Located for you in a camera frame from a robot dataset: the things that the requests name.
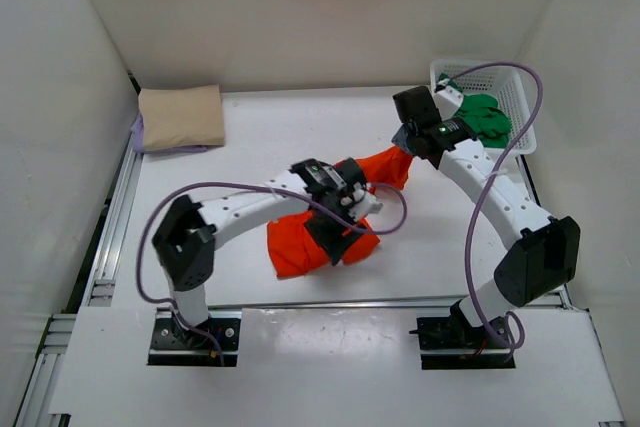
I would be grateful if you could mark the aluminium frame rail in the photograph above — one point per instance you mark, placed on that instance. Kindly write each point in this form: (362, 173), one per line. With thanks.
(335, 348)

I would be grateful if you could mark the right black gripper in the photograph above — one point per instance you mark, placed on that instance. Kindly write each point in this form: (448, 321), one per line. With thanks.
(403, 135)

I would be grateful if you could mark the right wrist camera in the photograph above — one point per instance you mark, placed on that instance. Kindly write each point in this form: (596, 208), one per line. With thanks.
(447, 100)

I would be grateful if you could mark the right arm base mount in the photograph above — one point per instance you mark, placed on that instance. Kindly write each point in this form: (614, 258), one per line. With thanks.
(446, 346)

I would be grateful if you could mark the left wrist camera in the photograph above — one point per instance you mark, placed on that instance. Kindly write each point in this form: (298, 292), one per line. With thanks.
(361, 203)

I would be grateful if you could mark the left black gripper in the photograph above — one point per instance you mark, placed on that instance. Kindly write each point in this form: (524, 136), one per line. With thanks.
(329, 235)

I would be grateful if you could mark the orange t shirt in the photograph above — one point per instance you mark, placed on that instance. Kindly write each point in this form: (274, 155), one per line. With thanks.
(290, 246)

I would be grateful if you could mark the purple t shirt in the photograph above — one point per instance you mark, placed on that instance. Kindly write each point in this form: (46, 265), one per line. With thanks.
(137, 134)

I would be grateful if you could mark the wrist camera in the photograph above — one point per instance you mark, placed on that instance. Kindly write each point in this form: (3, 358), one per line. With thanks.
(361, 203)
(447, 100)

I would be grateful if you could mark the white plastic basket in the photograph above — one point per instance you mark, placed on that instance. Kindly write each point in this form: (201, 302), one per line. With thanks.
(478, 77)

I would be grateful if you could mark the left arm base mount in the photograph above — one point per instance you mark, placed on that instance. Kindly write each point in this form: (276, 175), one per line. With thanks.
(172, 345)

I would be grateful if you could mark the green t shirt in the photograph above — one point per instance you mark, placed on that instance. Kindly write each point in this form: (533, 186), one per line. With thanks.
(481, 112)

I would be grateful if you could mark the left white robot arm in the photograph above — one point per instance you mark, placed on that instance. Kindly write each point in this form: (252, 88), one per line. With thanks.
(190, 234)

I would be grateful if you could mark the beige t shirt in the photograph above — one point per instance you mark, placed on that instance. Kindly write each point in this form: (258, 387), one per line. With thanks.
(192, 116)

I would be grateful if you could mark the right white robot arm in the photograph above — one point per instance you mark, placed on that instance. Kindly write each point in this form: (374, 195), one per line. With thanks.
(541, 250)

